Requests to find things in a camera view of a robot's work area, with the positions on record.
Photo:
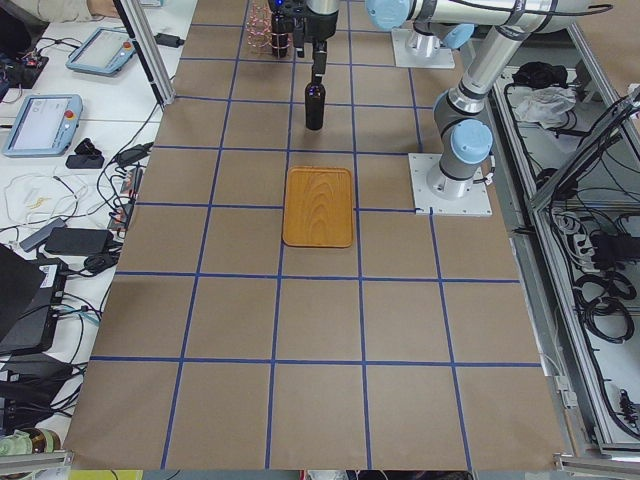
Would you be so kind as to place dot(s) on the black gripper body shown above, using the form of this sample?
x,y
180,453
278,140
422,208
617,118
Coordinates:
x,y
320,27

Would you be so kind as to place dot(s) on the aluminium frame post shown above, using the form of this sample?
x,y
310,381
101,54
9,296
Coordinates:
x,y
143,40

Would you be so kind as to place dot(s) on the black power adapter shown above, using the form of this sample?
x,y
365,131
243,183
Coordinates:
x,y
77,241

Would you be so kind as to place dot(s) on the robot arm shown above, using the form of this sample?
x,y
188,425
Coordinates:
x,y
467,141
426,39

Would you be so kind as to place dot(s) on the crumpled white cloth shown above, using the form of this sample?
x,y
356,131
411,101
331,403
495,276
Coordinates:
x,y
548,107

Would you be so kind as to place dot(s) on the teach pendant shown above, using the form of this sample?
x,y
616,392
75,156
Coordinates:
x,y
44,126
105,52

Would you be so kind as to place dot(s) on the wooden tray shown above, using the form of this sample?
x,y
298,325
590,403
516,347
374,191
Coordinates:
x,y
318,208

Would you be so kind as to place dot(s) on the copper wire bottle basket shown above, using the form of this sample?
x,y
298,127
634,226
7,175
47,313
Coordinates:
x,y
258,27

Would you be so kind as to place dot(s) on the black laptop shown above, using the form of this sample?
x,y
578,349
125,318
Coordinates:
x,y
30,292

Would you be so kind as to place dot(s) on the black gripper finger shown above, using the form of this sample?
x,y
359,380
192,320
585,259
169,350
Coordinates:
x,y
319,58

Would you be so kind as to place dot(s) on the aluminium side frame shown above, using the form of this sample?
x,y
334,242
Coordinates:
x,y
576,226

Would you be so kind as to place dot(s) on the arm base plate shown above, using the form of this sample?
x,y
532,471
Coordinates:
x,y
442,60
436,194

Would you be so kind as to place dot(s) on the dark wine bottle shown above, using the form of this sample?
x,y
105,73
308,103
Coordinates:
x,y
281,35
315,95

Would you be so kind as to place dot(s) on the teach pendant upper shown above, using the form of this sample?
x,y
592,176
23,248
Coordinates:
x,y
105,52

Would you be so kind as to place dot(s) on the teach pendant lower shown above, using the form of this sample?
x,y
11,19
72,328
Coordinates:
x,y
44,126

